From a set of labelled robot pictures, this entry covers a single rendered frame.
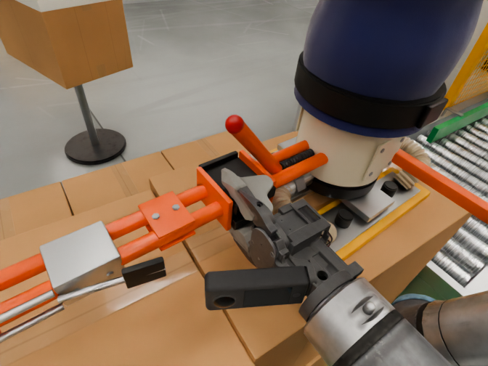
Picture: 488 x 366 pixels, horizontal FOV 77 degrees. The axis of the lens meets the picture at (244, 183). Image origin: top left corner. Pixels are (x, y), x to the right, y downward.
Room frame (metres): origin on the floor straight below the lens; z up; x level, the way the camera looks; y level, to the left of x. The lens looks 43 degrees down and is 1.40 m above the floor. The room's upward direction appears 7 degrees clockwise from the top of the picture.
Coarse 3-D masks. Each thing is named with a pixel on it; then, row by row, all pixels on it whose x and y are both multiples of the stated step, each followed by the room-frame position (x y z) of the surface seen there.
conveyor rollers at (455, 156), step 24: (480, 120) 1.70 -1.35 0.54; (432, 144) 1.37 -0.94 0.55; (456, 144) 1.43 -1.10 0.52; (480, 144) 1.43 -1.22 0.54; (456, 168) 1.18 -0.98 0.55; (480, 168) 1.19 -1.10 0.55; (480, 192) 1.06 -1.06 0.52; (480, 240) 0.75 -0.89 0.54; (456, 264) 0.63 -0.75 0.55; (480, 264) 0.64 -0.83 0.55
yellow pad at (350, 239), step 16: (384, 176) 0.52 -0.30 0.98; (384, 192) 0.46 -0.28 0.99; (400, 192) 0.48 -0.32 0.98; (416, 192) 0.48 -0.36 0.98; (336, 208) 0.41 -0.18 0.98; (400, 208) 0.43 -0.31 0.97; (336, 224) 0.37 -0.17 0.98; (352, 224) 0.37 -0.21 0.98; (368, 224) 0.38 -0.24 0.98; (384, 224) 0.39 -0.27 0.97; (336, 240) 0.33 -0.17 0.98; (352, 240) 0.34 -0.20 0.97; (368, 240) 0.35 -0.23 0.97
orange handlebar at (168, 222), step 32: (256, 160) 0.38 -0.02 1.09; (320, 160) 0.41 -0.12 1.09; (416, 160) 0.43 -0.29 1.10; (192, 192) 0.30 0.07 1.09; (448, 192) 0.37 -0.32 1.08; (128, 224) 0.23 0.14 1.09; (160, 224) 0.23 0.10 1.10; (192, 224) 0.25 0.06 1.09; (32, 256) 0.17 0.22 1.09; (128, 256) 0.19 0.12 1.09; (0, 288) 0.14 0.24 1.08; (32, 288) 0.14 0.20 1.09
